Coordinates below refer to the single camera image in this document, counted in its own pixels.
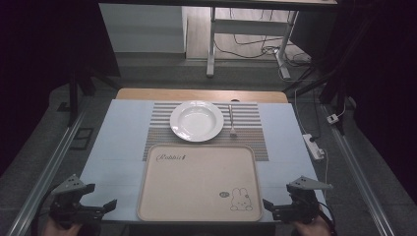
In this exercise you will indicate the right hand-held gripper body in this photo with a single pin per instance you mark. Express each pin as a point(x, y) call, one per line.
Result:
point(303, 206)

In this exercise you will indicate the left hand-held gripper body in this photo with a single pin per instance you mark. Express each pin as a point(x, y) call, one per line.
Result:
point(70, 209)

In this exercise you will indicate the person's right hand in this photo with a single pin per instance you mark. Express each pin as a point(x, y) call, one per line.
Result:
point(311, 228)

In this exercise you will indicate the person's left hand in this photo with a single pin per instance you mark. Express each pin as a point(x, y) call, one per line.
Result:
point(55, 230)

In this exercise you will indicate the light blue table cover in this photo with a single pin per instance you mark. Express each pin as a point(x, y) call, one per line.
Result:
point(118, 147)

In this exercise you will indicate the white power strip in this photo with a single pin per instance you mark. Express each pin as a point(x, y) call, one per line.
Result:
point(313, 146)

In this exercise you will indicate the striped woven placemat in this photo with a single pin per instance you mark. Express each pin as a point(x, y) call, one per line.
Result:
point(249, 144)

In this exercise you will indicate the beige tray with rabbit print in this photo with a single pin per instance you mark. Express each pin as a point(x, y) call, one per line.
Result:
point(196, 183)

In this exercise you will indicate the silver fork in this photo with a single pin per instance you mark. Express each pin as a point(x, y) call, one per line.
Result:
point(232, 123)

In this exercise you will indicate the small white plug adapter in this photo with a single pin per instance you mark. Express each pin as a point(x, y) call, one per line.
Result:
point(332, 118)

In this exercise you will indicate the white round plate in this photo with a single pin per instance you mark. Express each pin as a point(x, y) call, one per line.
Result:
point(196, 121)

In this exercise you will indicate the wooden table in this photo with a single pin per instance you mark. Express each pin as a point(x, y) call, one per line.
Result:
point(196, 94)

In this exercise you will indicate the black tripod stand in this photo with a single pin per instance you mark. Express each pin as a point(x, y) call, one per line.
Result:
point(331, 75)

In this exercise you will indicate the white cabinet panel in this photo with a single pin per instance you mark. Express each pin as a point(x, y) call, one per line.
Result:
point(141, 28)

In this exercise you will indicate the aluminium rail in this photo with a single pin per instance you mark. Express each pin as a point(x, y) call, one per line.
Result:
point(357, 177)
point(46, 177)

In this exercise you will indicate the black rectangular floor frame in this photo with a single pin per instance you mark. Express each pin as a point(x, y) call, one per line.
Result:
point(82, 138)

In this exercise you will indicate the white metal desk frame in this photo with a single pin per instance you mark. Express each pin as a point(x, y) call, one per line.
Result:
point(244, 27)

